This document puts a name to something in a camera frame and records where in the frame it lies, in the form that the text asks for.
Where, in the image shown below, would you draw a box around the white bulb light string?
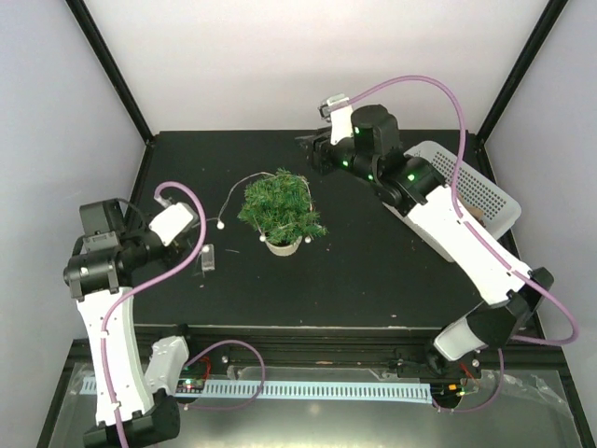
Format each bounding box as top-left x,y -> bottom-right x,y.
200,171 -> 318,273

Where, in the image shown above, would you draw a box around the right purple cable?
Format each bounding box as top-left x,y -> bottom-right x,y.
347,74 -> 581,414

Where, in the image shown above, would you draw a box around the black frame post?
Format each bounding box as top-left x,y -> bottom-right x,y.
65,0 -> 153,142
475,0 -> 570,141

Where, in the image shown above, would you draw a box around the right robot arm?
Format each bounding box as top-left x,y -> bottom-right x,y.
298,101 -> 554,376

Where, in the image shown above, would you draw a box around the small circuit board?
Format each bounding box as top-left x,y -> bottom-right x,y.
176,378 -> 204,394

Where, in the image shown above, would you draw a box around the light blue slotted cable duct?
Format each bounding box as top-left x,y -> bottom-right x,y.
81,376 -> 433,405

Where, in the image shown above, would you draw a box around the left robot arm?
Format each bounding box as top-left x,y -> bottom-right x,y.
63,199 -> 201,447

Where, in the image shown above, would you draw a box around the right black frame post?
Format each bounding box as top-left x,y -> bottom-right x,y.
475,0 -> 570,141

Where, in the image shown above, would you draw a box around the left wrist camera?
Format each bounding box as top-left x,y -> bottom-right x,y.
148,197 -> 197,246

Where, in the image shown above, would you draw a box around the small green christmas tree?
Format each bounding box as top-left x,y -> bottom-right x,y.
238,168 -> 327,257

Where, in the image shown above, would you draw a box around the left black frame post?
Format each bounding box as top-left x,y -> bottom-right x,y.
65,0 -> 153,142

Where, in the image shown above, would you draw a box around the white perforated plastic basket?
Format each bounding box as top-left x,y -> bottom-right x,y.
405,141 -> 521,240

